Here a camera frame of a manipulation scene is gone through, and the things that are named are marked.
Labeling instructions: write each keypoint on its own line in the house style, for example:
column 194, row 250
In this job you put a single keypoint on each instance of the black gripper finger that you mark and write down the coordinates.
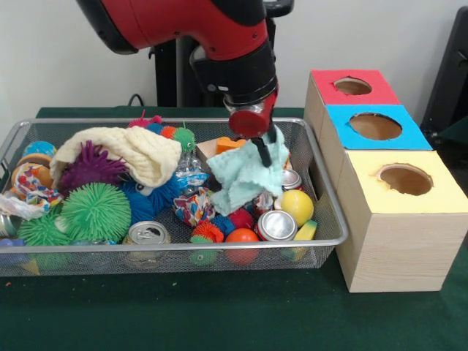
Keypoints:
column 273, row 134
column 262, row 151

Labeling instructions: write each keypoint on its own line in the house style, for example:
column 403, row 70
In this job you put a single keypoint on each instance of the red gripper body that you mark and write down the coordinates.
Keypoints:
column 252, row 123

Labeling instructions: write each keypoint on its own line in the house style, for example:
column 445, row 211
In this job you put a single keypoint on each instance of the mint green cloth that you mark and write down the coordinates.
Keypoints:
column 241, row 179

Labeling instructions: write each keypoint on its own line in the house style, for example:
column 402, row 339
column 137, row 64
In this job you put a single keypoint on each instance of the multicolour spiky caterpillar toy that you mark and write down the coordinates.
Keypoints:
column 172, row 133

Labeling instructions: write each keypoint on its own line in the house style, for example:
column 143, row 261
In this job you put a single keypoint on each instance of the cream waffle cloth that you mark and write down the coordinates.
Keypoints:
column 139, row 150

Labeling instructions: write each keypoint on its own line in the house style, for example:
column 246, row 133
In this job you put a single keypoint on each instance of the purple spiky toy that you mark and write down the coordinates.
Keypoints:
column 91, row 167

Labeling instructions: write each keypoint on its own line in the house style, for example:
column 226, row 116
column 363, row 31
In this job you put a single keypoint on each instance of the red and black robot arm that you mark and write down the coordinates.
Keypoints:
column 205, row 29

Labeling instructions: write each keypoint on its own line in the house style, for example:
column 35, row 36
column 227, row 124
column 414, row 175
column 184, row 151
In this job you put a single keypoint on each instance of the wooden box with three holes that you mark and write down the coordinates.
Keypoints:
column 395, row 248

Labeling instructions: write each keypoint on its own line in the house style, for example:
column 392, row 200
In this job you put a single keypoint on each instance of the yellow ball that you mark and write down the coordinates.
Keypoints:
column 296, row 208

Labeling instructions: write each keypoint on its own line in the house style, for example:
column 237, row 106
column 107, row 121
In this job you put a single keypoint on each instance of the crushed silver can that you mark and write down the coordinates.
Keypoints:
column 276, row 225

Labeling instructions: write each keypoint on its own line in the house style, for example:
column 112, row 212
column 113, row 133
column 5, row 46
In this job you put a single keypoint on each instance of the red-orange ball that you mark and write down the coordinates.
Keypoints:
column 242, row 238

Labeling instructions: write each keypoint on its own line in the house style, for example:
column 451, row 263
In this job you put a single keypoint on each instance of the blue furry googly-eyed toy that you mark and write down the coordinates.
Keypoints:
column 150, row 201

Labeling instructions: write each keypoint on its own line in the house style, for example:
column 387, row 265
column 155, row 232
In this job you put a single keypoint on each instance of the green cloth table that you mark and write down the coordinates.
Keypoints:
column 219, row 314

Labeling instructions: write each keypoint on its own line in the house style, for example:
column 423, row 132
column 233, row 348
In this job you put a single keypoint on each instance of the large green spiky ball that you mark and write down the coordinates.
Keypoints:
column 96, row 212

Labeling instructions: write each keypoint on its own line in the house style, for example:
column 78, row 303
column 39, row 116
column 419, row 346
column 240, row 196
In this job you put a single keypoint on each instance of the black floor stand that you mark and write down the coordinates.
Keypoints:
column 450, row 80

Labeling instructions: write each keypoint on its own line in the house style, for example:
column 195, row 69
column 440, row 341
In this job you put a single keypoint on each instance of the green spiky googly-eyed toy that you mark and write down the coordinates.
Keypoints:
column 42, row 230

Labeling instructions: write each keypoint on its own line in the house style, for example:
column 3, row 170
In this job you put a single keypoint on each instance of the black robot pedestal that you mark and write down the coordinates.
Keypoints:
column 172, row 80

